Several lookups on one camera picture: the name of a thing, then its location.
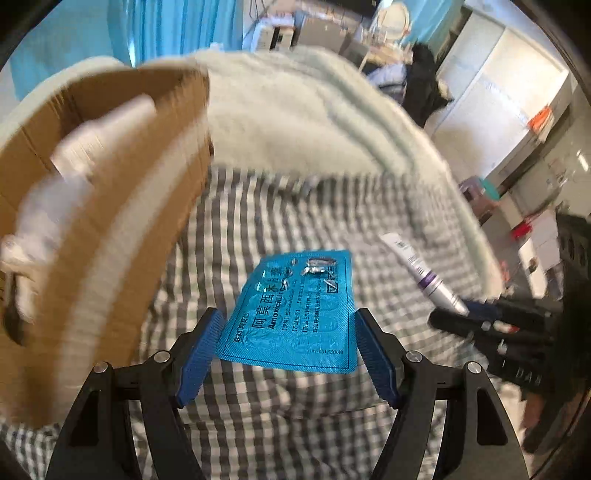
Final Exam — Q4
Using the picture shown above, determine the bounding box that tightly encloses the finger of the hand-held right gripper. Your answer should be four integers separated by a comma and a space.
428, 308, 546, 389
461, 299, 557, 329

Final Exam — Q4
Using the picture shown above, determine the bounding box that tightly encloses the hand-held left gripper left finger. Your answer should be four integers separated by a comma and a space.
44, 308, 225, 480

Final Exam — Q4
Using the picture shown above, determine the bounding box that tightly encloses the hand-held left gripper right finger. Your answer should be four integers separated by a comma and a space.
355, 308, 527, 480

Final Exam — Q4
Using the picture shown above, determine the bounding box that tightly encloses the blue blister pack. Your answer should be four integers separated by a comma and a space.
215, 249, 357, 374

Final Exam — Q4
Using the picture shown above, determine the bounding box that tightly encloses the white and purple ointment tube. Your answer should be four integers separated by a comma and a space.
379, 232, 469, 315

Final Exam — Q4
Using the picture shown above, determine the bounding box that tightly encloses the brown cardboard box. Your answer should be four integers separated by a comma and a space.
0, 62, 215, 428

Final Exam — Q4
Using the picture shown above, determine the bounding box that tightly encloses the cream cloth pad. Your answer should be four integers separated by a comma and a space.
0, 178, 93, 278

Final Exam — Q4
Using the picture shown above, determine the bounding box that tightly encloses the person's right hand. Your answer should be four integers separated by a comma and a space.
521, 392, 548, 432

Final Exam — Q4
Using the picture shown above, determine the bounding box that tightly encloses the white folding table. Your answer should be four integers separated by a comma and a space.
517, 212, 561, 287

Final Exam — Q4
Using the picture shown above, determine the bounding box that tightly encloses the grey checkered cloth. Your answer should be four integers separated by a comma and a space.
0, 164, 490, 480

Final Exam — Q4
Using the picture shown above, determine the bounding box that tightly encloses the purple stool with teal seat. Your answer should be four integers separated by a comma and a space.
459, 176, 502, 217

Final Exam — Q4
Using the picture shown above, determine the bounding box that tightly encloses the orange bag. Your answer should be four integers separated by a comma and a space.
526, 105, 555, 132

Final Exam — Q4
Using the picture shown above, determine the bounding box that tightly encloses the white wardrobe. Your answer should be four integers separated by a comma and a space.
425, 7, 571, 181

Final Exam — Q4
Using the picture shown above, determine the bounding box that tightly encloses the black jacket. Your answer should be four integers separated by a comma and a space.
406, 44, 455, 127

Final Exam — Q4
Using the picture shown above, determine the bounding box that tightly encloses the pale green blanket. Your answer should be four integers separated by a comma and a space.
185, 46, 504, 296

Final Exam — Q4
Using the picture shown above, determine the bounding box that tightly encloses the white striped garment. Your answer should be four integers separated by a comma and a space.
367, 62, 409, 90

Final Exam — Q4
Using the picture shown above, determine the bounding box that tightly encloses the round mirror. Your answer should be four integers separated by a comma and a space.
376, 0, 411, 33

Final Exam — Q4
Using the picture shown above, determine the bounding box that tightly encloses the white small cabinet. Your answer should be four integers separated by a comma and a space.
259, 23, 296, 51

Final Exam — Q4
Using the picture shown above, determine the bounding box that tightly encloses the grey mini fridge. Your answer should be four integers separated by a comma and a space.
300, 7, 352, 51

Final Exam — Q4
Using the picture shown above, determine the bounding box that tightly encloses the blue curtain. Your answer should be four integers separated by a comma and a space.
9, 0, 245, 100

